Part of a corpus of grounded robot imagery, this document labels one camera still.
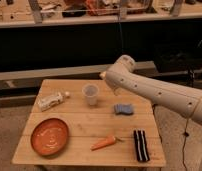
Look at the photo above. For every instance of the translucent white cup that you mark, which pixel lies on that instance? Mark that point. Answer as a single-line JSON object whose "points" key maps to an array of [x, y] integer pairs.
{"points": [[90, 93]]}

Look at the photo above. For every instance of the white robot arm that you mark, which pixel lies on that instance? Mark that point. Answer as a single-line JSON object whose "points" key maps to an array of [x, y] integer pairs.
{"points": [[184, 100]]}

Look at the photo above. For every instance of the blue sponge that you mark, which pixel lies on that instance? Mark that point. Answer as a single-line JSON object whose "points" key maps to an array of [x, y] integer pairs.
{"points": [[125, 109]]}

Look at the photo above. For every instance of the wooden table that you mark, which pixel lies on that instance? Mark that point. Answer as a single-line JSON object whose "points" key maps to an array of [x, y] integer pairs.
{"points": [[87, 125]]}

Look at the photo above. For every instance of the orange toy carrot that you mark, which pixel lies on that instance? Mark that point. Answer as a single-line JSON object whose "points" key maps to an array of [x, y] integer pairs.
{"points": [[110, 140]]}

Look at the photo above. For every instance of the black white striped cloth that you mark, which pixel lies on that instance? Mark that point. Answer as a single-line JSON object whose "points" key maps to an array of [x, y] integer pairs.
{"points": [[140, 142]]}

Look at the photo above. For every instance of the orange plate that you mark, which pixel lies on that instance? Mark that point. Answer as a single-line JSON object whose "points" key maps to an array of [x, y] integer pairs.
{"points": [[49, 137]]}

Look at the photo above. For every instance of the long workbench shelf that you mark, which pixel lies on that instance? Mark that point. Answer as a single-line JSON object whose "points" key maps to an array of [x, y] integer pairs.
{"points": [[32, 13]]}

